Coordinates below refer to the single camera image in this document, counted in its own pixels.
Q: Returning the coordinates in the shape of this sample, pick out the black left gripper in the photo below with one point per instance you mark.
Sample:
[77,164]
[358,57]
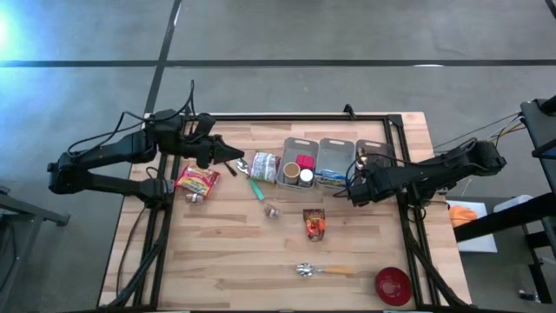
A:
[206,150]

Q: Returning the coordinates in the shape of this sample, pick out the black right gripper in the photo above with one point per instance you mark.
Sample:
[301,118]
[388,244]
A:
[378,182]

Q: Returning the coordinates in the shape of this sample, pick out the black spoon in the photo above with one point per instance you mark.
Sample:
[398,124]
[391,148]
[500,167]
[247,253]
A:
[231,169]

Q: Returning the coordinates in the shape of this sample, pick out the red ramen packet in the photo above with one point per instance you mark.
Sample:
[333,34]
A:
[197,179]

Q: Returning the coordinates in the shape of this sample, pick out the brown snack pouch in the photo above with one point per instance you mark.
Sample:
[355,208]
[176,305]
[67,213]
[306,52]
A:
[314,226]

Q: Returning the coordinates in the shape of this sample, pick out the white-lidded spice jar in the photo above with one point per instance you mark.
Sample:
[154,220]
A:
[306,176]

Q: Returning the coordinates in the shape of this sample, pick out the glass spice jar cork stopper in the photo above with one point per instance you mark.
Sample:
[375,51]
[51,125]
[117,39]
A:
[272,212]

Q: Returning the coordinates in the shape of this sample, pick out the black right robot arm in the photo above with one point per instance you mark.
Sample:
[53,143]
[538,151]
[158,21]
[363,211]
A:
[456,165]

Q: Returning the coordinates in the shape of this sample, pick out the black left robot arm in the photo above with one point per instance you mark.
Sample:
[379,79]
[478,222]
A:
[108,150]

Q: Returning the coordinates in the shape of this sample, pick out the light grey storage bin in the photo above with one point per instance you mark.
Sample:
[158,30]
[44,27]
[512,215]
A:
[334,154]
[289,150]

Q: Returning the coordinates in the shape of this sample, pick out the red bowl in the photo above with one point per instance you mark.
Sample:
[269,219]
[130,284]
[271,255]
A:
[393,287]

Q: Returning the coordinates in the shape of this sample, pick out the orange cloth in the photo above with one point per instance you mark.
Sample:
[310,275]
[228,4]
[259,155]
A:
[462,216]

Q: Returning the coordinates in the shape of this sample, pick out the white board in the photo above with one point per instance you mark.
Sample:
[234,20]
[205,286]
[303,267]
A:
[478,243]

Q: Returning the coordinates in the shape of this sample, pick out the black metal stand bar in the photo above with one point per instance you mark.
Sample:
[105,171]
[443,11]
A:
[499,219]

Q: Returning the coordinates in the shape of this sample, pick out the white plastic container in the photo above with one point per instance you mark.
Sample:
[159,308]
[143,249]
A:
[512,202]

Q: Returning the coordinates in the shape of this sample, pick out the small black device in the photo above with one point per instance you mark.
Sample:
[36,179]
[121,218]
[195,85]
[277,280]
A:
[530,296]

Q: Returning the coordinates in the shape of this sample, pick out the black metal stand leg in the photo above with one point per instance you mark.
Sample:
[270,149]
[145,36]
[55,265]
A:
[26,208]

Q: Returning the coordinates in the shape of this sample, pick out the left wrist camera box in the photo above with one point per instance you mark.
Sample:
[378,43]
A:
[203,124]

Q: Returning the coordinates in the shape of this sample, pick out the black frame clamp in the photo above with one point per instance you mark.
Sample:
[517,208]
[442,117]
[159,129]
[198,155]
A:
[348,111]

